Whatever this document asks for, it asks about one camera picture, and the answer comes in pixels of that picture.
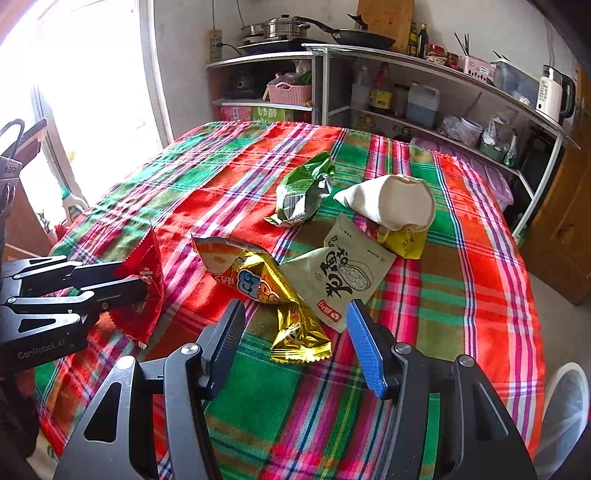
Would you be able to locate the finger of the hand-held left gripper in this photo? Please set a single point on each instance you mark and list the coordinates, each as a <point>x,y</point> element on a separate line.
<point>115,293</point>
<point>69,274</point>

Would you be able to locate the white plastic tub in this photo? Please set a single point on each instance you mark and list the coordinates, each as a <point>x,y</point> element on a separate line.
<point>472,131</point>

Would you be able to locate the steel pot with lid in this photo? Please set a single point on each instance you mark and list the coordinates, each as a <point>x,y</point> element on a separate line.
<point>284,26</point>

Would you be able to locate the yellow label sauce bottle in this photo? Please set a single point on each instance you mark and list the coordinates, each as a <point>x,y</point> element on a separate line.
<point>381,94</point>

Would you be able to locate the white electric kettle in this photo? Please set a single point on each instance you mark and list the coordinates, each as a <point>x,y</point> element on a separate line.
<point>551,97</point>

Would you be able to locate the long metal shelf rack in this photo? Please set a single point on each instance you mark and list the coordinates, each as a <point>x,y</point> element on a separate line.
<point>461,78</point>

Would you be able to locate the dark glass jar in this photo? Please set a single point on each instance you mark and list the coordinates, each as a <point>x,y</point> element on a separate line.
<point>400,104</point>

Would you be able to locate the black induction cooker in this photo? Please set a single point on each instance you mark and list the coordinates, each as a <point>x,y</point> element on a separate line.
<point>268,45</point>

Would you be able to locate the wooden cabinet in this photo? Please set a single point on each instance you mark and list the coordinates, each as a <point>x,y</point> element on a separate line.
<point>25,226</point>

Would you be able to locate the green basket with packets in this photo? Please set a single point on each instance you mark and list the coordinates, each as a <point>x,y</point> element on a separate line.
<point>496,138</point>

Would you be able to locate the grey plastic bag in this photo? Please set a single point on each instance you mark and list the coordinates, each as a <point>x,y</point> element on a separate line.
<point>451,129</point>

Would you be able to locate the yellow snack packet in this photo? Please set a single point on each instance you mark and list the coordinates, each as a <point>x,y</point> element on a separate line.
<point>406,242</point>

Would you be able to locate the green oil bottle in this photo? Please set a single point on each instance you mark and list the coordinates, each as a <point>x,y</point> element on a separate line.
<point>413,41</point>

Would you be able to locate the white detergent bottle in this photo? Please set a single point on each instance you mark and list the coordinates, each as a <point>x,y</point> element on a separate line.
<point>74,207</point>

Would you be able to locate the gold snack packet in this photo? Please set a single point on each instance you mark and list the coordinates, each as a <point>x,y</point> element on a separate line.
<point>277,295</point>

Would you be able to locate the red sauce jar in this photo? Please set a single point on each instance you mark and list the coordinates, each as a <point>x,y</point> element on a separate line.
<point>436,54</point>
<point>451,61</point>

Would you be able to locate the clear plastic bottle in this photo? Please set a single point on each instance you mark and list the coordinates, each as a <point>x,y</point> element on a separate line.
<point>361,92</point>

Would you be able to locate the pink woven basket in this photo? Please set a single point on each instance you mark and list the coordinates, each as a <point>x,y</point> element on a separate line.
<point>288,93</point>

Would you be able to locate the beige paper food bag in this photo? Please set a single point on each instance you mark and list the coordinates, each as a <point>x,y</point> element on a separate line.
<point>401,203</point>

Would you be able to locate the beige printed snack packet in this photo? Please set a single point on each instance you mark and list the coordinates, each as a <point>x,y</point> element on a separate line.
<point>351,272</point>

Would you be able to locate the dark sauce bottle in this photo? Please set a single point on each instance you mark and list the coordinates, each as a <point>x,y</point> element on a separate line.
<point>423,44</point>

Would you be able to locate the red snack packet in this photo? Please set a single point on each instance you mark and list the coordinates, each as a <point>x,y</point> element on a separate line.
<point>147,263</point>

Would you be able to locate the green carton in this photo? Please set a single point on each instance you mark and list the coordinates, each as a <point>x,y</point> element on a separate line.
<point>272,114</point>

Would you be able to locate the green snack packet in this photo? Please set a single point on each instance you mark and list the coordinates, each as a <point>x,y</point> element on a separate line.
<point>300,189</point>

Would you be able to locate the plastic jug of dark liquid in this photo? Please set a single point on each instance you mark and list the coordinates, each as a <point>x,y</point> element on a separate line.
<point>422,108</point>

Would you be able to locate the clear plastic container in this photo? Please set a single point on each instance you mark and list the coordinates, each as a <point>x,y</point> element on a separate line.
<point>515,82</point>

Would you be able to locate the small metal shelf rack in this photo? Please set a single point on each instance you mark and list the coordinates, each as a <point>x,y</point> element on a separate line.
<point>258,57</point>

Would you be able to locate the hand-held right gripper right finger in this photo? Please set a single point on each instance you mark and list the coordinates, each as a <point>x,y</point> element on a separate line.
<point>364,350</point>

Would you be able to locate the plaid tablecloth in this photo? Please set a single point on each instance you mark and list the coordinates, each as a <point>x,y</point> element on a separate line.
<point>415,300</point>

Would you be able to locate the pink carton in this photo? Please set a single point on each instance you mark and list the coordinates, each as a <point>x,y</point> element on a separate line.
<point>235,113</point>

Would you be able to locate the pink lid storage box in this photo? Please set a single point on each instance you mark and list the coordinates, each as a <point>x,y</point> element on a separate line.
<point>489,180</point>

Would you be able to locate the wooden cutting board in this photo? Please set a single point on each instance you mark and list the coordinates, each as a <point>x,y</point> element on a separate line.
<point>385,23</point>

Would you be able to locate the bundle of dark chopsticks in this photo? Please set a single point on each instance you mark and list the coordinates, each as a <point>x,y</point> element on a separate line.
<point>463,46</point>

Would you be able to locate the beige power strip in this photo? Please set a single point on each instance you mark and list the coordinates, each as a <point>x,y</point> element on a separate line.
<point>214,46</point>

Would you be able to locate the black frying pan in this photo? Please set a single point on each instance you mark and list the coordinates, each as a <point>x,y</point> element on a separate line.
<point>360,39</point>

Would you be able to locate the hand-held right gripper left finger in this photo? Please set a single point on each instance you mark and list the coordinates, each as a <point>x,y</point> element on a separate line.
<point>228,341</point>

